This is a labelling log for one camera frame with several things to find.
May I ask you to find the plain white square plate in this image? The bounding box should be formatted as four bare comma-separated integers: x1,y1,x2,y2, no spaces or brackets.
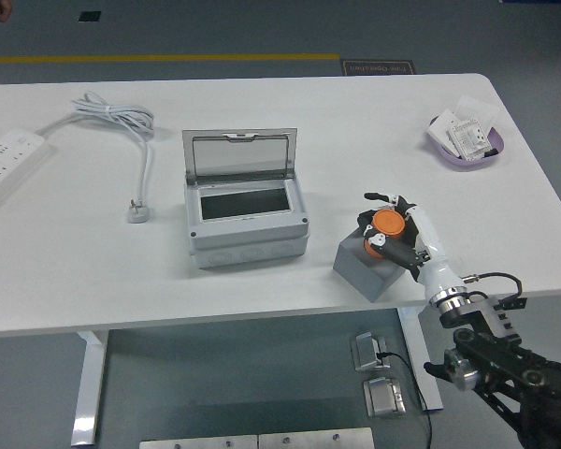
452,95,501,132

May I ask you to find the purple shallow tray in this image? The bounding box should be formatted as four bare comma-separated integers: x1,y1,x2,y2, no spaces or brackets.
424,114,507,170

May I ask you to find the white plate with grey edge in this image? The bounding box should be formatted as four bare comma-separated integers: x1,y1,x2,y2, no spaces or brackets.
425,109,462,158

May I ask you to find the black floor cable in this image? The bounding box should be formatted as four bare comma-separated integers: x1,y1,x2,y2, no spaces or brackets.
376,350,434,449

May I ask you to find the dark floor sign with lettering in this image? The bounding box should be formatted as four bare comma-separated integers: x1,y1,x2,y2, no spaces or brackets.
339,58,417,76

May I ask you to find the white socket panel with print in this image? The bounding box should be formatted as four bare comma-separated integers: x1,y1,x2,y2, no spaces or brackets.
446,117,495,161

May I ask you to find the smoky transparent hinged box lid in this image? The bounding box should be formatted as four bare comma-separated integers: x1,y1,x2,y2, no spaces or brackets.
181,128,296,186

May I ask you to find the silver floor socket box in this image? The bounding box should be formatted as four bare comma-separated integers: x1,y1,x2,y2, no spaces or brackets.
350,331,389,373
363,376,408,418

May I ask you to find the white power strip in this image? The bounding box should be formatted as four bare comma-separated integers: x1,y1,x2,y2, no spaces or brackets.
0,129,52,219

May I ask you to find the grey box cover frame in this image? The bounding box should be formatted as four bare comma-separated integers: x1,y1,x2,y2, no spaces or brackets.
183,173,309,253

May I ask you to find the white table leg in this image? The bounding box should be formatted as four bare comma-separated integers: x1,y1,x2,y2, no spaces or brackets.
398,306,445,413
69,329,111,446

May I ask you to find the white power cord with plug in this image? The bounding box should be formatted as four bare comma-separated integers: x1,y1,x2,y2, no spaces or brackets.
36,91,156,225

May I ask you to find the grey metal floor plate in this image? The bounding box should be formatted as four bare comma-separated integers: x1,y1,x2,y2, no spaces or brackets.
257,427,375,449
138,434,259,449

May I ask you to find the grey electrical box base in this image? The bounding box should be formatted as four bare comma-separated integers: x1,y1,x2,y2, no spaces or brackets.
189,233,309,270

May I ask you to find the grey cube holder round hole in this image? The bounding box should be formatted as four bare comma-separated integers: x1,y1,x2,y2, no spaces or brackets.
332,228,415,304

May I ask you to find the orange cylindrical battery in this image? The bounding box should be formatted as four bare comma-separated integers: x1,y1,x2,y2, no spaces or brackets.
363,210,406,259

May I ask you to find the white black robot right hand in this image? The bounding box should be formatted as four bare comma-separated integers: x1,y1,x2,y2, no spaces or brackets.
354,191,468,305

